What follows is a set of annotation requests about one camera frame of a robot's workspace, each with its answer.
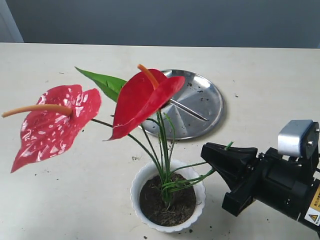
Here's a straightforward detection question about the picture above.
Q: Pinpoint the white pot with soil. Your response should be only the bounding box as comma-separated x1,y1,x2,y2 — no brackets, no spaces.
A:
130,161,206,234

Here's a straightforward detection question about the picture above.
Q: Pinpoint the long metal spoon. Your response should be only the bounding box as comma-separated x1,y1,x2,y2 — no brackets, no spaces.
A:
169,98,209,122

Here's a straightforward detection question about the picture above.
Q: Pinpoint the red artificial anthurium plant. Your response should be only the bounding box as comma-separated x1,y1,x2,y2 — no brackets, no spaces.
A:
2,64,204,209

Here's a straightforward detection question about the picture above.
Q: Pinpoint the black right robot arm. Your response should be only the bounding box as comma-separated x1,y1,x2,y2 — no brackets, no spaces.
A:
200,142,320,233

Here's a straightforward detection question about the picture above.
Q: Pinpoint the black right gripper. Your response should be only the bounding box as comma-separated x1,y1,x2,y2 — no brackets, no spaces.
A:
200,142,320,222

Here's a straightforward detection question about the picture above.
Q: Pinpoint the round steel plate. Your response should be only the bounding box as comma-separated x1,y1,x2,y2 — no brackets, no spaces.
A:
138,69,225,141

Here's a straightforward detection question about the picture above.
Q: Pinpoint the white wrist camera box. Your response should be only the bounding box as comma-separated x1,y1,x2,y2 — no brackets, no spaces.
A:
277,119,320,159

